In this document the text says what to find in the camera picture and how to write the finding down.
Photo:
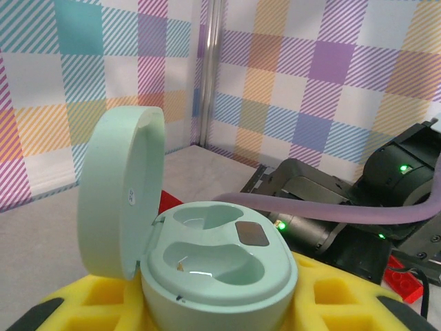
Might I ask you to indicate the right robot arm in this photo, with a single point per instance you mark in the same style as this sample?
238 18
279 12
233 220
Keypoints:
389 172

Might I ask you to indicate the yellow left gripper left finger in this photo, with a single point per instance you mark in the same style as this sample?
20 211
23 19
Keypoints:
113 310

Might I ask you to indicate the aluminium corner post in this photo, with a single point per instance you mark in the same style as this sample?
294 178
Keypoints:
209 69

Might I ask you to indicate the mint green earbud charging case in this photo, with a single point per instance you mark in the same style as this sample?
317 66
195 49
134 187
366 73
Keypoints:
220 282

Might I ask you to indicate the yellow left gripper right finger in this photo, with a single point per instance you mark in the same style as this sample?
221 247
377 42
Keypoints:
344 303

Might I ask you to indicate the red toy brick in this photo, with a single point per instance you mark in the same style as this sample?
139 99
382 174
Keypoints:
403 284

